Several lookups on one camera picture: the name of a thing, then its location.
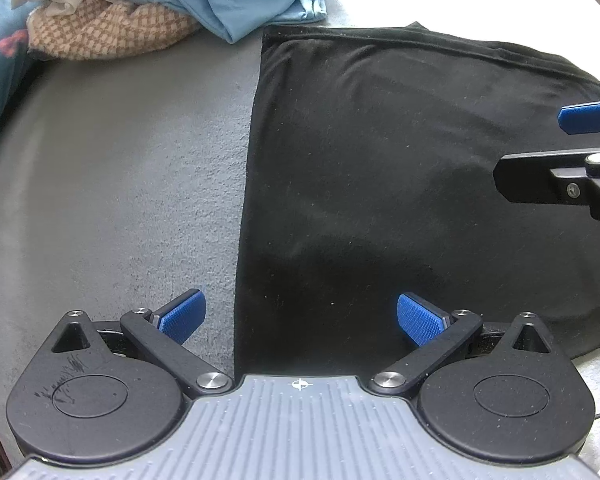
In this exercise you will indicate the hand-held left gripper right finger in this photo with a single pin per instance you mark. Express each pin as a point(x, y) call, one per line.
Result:
point(420, 317)

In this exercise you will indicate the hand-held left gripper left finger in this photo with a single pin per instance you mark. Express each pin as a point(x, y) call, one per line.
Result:
point(182, 315)

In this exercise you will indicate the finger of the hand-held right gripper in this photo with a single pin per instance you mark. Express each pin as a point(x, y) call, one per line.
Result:
point(530, 180)
point(590, 117)

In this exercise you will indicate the dark blue patterned garment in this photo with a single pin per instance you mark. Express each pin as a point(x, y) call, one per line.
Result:
point(0, 60)

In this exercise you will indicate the black garment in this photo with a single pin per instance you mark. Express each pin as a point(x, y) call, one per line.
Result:
point(380, 160)

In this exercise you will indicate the brown checkered garment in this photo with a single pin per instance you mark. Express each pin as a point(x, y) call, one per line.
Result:
point(110, 30)

